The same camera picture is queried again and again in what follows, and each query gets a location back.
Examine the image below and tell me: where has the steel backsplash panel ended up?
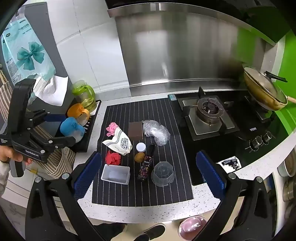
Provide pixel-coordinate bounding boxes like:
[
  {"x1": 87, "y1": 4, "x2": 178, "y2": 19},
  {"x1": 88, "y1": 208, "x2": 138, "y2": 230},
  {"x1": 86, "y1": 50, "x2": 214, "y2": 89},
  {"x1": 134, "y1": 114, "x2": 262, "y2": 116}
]
[{"x1": 107, "y1": 5, "x2": 273, "y2": 98}]

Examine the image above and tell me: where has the clear plastic container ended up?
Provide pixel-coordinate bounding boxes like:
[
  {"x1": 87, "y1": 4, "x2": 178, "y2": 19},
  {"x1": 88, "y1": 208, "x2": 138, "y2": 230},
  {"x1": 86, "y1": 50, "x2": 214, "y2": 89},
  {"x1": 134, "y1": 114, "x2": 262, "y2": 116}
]
[{"x1": 101, "y1": 164, "x2": 130, "y2": 185}]

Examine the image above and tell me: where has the black striped mat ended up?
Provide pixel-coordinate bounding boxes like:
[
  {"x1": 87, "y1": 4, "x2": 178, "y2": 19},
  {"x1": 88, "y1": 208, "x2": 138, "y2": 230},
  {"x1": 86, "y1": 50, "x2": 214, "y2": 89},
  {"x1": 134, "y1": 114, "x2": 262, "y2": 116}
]
[{"x1": 92, "y1": 98, "x2": 194, "y2": 207}]

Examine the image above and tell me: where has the white blue patterned paper cup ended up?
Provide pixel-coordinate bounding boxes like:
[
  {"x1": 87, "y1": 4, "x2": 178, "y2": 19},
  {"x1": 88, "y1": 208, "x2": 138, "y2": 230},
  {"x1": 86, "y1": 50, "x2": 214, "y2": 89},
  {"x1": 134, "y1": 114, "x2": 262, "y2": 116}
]
[{"x1": 102, "y1": 127, "x2": 133, "y2": 155}]

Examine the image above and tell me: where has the dark grey cabinet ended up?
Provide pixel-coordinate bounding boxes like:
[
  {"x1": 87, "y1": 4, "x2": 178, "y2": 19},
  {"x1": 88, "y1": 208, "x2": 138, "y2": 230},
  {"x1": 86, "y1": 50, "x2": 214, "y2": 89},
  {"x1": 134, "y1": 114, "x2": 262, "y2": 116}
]
[{"x1": 24, "y1": 2, "x2": 75, "y2": 116}]

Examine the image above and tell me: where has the gas burner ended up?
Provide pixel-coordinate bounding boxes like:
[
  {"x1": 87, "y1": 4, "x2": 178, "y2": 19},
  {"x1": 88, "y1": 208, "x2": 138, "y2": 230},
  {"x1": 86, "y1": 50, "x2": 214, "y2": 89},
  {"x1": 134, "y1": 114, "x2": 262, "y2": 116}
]
[{"x1": 196, "y1": 97, "x2": 226, "y2": 121}]

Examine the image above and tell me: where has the clear plastic bag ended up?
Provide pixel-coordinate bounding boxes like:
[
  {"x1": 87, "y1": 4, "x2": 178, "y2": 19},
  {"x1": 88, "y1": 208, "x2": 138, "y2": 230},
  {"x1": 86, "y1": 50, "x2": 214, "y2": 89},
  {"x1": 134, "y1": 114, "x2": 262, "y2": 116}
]
[{"x1": 142, "y1": 120, "x2": 171, "y2": 146}]

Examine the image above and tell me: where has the orange plastic cup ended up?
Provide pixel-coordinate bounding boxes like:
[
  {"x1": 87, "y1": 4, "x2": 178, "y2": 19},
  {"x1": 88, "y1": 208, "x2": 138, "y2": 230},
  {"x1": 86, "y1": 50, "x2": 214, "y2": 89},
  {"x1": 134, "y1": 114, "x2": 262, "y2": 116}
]
[{"x1": 67, "y1": 103, "x2": 91, "y2": 124}]

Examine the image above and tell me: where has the black gas stove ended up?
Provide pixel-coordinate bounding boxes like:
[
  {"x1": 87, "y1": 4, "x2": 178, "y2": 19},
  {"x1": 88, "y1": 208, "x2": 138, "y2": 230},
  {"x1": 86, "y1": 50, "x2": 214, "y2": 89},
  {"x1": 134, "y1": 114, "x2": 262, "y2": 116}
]
[{"x1": 168, "y1": 89, "x2": 288, "y2": 186}]

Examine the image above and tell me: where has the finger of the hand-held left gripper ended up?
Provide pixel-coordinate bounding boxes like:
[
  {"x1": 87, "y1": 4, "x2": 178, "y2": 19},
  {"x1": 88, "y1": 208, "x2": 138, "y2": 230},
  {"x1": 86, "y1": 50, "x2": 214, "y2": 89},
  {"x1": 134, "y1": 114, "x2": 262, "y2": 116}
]
[
  {"x1": 28, "y1": 110, "x2": 67, "y2": 130},
  {"x1": 32, "y1": 136, "x2": 77, "y2": 150}
]

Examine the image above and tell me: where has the brown box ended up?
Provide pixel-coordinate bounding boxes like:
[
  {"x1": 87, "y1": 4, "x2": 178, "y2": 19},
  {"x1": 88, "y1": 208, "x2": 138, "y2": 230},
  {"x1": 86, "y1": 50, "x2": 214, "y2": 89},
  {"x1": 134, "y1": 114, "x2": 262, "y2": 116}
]
[{"x1": 129, "y1": 121, "x2": 144, "y2": 141}]

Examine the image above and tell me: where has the red paper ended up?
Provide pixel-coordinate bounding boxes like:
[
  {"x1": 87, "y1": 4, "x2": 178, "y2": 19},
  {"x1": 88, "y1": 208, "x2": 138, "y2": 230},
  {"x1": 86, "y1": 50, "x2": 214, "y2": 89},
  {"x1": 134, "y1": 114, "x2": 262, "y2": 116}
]
[{"x1": 105, "y1": 150, "x2": 122, "y2": 166}]

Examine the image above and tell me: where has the clear plastic cup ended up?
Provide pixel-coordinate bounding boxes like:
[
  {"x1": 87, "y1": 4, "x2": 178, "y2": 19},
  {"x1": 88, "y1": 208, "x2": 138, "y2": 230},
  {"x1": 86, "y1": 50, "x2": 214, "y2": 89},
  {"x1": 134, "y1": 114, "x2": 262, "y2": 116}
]
[{"x1": 151, "y1": 161, "x2": 174, "y2": 187}]

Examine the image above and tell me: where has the blue plastic cup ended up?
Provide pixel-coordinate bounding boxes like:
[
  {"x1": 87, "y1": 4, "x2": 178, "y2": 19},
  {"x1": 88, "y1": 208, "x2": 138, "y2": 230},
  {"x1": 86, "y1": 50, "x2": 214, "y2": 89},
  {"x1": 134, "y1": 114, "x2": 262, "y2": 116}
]
[{"x1": 60, "y1": 117, "x2": 85, "y2": 142}]

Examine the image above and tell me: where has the tissue pack with teal bow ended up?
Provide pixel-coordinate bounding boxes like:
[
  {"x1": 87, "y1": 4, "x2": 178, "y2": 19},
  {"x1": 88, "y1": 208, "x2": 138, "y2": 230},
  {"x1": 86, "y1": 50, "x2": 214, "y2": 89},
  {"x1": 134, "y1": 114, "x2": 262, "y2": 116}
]
[{"x1": 1, "y1": 17, "x2": 57, "y2": 84}]

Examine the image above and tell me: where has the dark floral packet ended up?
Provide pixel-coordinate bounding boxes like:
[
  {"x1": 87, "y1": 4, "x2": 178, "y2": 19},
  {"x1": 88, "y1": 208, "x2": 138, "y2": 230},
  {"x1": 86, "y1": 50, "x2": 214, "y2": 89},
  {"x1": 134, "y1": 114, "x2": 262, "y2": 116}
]
[{"x1": 137, "y1": 144, "x2": 156, "y2": 181}]

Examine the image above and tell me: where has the pink trash bin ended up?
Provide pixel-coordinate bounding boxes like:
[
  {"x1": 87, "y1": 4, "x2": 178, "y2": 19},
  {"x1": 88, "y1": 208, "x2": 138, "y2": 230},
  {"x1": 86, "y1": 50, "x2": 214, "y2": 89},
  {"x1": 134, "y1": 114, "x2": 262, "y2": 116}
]
[{"x1": 178, "y1": 215, "x2": 207, "y2": 240}]

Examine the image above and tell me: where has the pink paper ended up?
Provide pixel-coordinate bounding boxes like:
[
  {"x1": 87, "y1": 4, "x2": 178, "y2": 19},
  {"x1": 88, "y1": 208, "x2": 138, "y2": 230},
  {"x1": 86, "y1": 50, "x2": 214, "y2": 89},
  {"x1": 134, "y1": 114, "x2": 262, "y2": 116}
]
[{"x1": 106, "y1": 122, "x2": 119, "y2": 137}]

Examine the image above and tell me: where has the person's left hand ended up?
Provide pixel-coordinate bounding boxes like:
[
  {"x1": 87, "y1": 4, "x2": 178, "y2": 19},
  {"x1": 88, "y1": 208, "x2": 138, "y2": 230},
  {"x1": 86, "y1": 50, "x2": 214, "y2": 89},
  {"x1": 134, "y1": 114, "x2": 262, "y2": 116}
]
[{"x1": 0, "y1": 146, "x2": 23, "y2": 163}]

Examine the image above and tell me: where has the black and white sticker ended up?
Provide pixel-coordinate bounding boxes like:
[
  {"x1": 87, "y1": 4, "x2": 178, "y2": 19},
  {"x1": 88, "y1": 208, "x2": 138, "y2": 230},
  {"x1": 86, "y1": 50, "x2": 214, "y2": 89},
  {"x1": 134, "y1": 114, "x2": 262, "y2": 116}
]
[{"x1": 216, "y1": 156, "x2": 241, "y2": 173}]

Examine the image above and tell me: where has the black drip tray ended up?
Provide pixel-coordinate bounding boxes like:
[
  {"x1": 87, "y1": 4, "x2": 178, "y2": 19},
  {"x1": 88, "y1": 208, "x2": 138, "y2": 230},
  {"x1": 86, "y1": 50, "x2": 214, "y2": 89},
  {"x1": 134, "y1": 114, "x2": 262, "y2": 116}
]
[{"x1": 54, "y1": 100, "x2": 102, "y2": 153}]

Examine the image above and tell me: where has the green plastic pitcher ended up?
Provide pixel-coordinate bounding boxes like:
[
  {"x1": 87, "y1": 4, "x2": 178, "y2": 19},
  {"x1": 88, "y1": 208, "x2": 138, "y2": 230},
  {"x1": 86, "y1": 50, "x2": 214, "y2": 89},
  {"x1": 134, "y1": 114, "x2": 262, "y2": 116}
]
[{"x1": 72, "y1": 80, "x2": 96, "y2": 114}]

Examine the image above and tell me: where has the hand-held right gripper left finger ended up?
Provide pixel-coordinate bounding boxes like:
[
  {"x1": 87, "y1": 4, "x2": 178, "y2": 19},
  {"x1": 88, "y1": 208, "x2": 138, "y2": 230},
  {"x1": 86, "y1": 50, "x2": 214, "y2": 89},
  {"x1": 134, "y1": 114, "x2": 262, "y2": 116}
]
[{"x1": 25, "y1": 151, "x2": 109, "y2": 241}]

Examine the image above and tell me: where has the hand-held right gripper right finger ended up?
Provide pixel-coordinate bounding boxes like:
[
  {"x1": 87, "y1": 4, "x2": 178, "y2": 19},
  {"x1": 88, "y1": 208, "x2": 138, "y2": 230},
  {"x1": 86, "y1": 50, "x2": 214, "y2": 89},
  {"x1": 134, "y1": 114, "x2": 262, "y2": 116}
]
[{"x1": 192, "y1": 150, "x2": 273, "y2": 241}]

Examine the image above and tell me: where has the brass wok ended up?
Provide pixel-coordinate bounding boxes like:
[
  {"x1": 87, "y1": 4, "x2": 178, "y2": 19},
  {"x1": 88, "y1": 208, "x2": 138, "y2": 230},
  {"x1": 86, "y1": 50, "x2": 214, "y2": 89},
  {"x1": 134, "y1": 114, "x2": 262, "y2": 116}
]
[{"x1": 242, "y1": 63, "x2": 296, "y2": 111}]

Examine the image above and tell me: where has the white paper tissue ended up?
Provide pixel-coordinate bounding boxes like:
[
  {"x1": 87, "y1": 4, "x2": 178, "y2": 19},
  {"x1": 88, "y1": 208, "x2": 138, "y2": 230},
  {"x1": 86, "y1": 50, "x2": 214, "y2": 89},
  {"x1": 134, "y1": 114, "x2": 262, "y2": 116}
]
[{"x1": 37, "y1": 75, "x2": 70, "y2": 107}]

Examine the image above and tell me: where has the glass wok lid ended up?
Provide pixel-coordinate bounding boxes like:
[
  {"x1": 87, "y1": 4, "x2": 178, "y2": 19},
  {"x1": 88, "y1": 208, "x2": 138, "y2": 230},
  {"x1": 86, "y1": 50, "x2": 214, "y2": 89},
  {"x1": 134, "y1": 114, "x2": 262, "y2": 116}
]
[{"x1": 243, "y1": 67, "x2": 288, "y2": 103}]

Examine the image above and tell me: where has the striped apron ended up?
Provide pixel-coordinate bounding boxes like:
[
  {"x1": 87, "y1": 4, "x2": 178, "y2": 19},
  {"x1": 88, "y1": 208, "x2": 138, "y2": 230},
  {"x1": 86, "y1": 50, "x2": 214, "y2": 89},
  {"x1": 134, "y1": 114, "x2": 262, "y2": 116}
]
[{"x1": 0, "y1": 70, "x2": 77, "y2": 179}]

